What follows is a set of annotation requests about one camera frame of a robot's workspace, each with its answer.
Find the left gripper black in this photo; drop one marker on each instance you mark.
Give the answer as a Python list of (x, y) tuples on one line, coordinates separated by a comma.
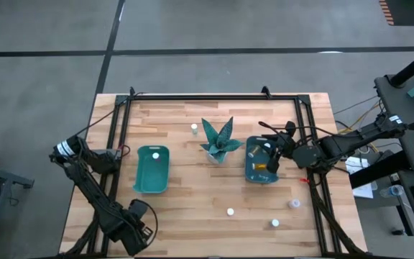
[(135, 234)]

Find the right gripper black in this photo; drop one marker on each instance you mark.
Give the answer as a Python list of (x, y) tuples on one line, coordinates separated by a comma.
[(305, 156)]

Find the white-capped medicine bottle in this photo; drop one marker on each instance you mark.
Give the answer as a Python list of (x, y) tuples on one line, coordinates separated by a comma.
[(267, 145)]

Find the amber medicine bottle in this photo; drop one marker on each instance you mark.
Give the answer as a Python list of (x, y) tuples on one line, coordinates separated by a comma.
[(253, 151)]

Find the orange medicine bottle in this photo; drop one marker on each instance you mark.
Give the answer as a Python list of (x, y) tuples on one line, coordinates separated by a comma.
[(261, 166)]

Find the white cap edge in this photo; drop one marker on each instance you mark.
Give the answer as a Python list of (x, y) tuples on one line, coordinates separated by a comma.
[(294, 204)]

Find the clear bottle with red pills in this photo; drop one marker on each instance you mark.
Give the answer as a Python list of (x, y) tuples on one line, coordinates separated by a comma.
[(230, 212)]

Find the pink medicine bottle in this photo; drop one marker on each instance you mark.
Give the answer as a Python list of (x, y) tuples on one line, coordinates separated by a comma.
[(155, 155)]

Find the light blue medicine bottle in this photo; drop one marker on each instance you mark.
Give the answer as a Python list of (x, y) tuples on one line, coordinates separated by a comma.
[(194, 127)]

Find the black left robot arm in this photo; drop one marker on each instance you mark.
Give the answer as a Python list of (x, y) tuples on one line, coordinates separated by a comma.
[(95, 187)]

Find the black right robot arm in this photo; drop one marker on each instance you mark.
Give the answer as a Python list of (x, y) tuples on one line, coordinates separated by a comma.
[(350, 140)]

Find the dark teal plastic bin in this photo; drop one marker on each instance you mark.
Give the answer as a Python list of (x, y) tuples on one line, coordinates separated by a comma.
[(255, 176)]

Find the light teal plastic bin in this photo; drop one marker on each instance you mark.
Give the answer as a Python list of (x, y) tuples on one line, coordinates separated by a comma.
[(149, 176)]

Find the small red clip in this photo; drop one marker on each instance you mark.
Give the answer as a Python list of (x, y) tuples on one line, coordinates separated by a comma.
[(303, 180)]

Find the snake plant in white pot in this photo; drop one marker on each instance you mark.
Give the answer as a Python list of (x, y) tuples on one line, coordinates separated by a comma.
[(218, 144)]

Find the white cap bottom right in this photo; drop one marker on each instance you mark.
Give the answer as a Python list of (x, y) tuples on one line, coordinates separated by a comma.
[(275, 223)]

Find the white paper sheets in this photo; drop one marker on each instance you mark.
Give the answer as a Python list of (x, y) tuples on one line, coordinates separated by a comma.
[(358, 167)]

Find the black support beam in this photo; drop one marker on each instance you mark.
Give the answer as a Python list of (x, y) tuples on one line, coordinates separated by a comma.
[(413, 66), (379, 169)]

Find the clear water bottle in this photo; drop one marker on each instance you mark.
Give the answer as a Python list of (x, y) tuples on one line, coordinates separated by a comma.
[(390, 190)]

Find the grey side desk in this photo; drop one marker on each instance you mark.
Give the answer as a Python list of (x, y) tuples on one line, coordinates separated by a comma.
[(397, 100)]

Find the black computer mouse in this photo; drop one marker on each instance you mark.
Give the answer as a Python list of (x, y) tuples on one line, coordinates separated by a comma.
[(397, 232)]

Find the black frame clamp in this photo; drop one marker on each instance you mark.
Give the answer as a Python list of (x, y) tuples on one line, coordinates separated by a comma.
[(132, 90), (265, 91)]

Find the black aluminium table frame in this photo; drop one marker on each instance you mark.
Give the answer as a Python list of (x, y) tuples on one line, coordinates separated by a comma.
[(210, 97)]

